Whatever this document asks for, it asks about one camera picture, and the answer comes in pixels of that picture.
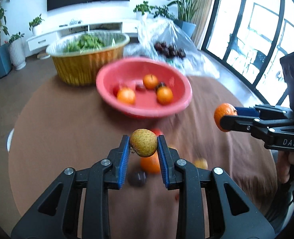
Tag white tv console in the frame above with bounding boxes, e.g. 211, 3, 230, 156
23, 19, 140, 57

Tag person's right hand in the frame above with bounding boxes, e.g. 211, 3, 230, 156
276, 151, 294, 183

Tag red plastic basin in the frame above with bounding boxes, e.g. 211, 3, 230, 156
96, 57, 192, 118

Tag dark plums in bag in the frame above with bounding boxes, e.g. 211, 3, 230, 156
154, 42, 186, 59

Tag green vegetables in basin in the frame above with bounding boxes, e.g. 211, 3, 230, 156
63, 32, 118, 53

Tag large front orange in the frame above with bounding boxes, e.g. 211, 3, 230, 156
157, 86, 173, 105

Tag white ribbed pot plant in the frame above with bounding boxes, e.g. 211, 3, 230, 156
9, 32, 26, 71

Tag brown tablecloth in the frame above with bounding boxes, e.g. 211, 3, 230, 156
7, 74, 278, 239

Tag gold foil basin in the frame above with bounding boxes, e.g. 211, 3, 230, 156
46, 29, 131, 87

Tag clear plastic bag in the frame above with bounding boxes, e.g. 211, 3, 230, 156
124, 17, 220, 79

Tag small plant white pot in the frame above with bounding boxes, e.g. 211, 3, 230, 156
29, 14, 44, 36

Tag right plant blue pot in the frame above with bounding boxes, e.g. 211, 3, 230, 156
164, 0, 221, 39

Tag red tomato on table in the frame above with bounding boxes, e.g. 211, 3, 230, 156
151, 128, 163, 136

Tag red tomato in basin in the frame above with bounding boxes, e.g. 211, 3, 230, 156
113, 85, 121, 97

